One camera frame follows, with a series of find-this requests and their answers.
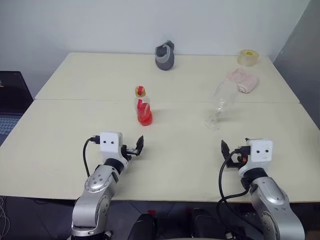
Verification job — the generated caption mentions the pink folded towel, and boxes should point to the pink folded towel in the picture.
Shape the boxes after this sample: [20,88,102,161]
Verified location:
[225,67,260,95]

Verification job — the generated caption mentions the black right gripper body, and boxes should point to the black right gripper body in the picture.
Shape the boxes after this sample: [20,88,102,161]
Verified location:
[225,145,251,169]

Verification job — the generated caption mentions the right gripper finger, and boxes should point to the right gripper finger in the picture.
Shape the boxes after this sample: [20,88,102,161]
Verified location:
[220,139,232,164]

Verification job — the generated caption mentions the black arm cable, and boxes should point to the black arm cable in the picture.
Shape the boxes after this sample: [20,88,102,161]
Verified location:
[216,149,251,240]
[82,135,101,177]

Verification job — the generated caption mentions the dark rounded shape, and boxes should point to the dark rounded shape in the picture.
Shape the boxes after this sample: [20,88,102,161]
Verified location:
[129,211,158,240]
[190,207,221,240]

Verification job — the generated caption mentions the thin white cables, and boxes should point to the thin white cables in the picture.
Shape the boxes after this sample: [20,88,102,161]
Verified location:
[0,194,11,240]

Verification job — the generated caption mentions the grey shoe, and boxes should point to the grey shoe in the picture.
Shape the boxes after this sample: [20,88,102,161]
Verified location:
[154,39,176,72]

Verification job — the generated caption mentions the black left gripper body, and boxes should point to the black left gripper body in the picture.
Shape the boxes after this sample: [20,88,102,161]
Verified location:
[121,144,140,162]

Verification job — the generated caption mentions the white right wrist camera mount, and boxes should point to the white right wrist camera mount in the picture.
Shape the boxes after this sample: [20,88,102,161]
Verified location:
[245,138,274,176]

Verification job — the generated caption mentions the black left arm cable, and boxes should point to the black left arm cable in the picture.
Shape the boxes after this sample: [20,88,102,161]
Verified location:
[82,135,101,177]

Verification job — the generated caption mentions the clear wine glass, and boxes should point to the clear wine glass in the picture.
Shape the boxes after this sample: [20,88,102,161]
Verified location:
[204,79,238,131]

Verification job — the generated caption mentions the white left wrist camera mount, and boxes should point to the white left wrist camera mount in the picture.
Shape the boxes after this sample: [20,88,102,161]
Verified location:
[99,132,124,161]

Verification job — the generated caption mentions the clear tape roll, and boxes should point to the clear tape roll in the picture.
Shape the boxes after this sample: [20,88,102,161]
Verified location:
[237,49,261,67]

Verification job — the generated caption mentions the red liquid plastic bottle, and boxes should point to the red liquid plastic bottle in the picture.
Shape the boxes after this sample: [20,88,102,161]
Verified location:
[134,85,154,128]

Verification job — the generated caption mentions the dark laptop computer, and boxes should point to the dark laptop computer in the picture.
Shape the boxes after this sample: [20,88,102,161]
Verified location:
[0,70,35,148]

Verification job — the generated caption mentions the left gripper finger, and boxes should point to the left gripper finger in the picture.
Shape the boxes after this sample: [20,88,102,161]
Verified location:
[134,135,145,157]

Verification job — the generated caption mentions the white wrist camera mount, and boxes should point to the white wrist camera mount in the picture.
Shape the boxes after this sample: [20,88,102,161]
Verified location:
[99,132,124,161]
[245,138,274,176]

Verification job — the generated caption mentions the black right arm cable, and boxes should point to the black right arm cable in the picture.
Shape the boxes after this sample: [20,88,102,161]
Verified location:
[216,149,251,240]

